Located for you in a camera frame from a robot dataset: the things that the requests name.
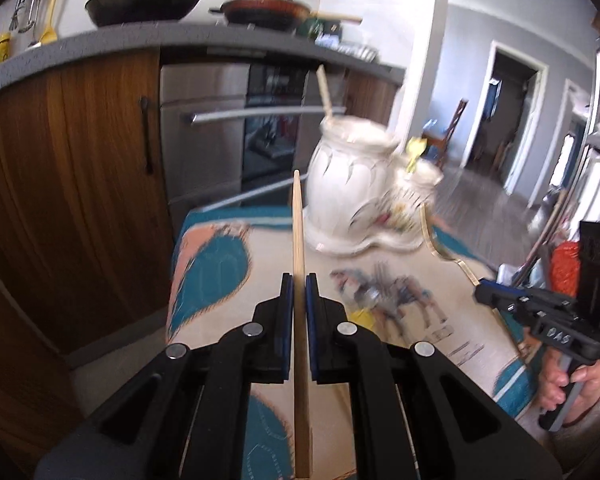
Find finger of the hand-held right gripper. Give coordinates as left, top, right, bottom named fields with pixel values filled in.
left=473, top=280, right=546, bottom=322

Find black cabinet handle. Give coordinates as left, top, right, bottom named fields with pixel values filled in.
left=139, top=96, right=155, bottom=176

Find yellow handled utensil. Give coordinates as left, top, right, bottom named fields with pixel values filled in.
left=405, top=137, right=427, bottom=172

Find yellow spatula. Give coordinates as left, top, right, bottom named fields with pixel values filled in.
left=38, top=0, right=67, bottom=44

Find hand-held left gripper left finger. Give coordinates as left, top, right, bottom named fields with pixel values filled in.
left=35, top=272, right=297, bottom=480

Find hanging metal utensils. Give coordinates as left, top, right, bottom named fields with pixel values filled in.
left=9, top=0, right=49, bottom=34

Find green pot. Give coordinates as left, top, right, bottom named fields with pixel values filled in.
left=296, top=17, right=344, bottom=41

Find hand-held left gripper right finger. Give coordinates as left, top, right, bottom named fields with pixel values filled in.
left=306, top=272, right=563, bottom=480

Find red frying pan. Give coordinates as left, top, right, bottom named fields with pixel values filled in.
left=209, top=0, right=364, bottom=32

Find wooden cabinet door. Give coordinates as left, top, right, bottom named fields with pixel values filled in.
left=0, top=260, right=83, bottom=466
left=0, top=49, right=177, bottom=361

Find white ceramic utensil holder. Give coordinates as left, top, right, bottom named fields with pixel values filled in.
left=302, top=112, right=446, bottom=256

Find wooden chair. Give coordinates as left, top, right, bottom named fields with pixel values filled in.
left=422, top=99, right=469, bottom=171

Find wooden chopstick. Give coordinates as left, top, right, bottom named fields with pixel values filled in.
left=291, top=169, right=315, bottom=479
left=316, top=64, right=334, bottom=119

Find person's right hand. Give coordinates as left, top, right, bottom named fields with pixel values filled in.
left=537, top=357, right=600, bottom=428

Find white door frame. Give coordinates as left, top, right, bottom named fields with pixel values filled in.
left=461, top=41, right=550, bottom=197

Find orange bag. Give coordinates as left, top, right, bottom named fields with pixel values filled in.
left=550, top=241, right=581, bottom=291

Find stainless steel oven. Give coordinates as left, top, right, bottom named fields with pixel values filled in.
left=159, top=60, right=349, bottom=213

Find horse print table mat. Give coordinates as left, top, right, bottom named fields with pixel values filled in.
left=165, top=205, right=546, bottom=480

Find grey kitchen countertop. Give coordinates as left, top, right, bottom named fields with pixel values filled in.
left=0, top=21, right=407, bottom=104

